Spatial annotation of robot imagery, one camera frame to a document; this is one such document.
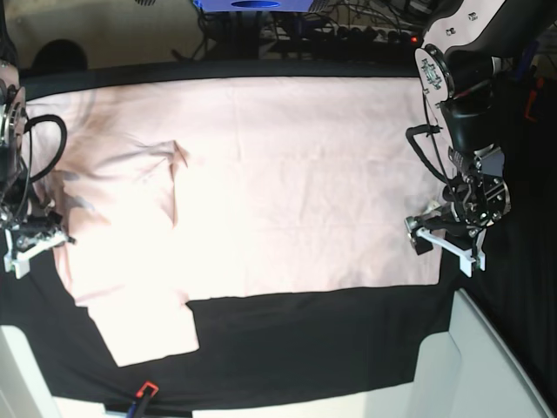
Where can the white bin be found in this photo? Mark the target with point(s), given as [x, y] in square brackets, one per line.
[24, 392]
[469, 371]

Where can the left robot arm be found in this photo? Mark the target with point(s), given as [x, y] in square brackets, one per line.
[482, 95]

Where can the black power strip with cables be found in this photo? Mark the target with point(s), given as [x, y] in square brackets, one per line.
[325, 29]

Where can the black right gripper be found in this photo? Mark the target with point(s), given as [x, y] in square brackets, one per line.
[33, 225]

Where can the blue box with hole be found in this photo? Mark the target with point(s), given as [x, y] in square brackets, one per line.
[253, 5]

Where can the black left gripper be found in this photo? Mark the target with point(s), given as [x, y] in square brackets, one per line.
[474, 199]

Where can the black table cloth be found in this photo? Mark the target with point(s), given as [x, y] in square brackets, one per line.
[274, 349]

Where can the blue clamp handle right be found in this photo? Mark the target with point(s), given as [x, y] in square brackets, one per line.
[526, 59]

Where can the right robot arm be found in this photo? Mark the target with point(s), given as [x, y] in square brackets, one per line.
[17, 125]

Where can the orange black clamp right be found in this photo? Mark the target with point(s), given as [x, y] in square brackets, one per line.
[533, 94]

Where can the pink T-shirt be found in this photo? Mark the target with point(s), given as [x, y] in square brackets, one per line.
[202, 189]

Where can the white bin right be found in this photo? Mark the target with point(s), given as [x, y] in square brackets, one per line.
[469, 371]

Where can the orange blue clamp bottom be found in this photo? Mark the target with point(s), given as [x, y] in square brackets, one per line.
[143, 398]

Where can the white bin left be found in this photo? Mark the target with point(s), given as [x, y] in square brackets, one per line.
[24, 392]

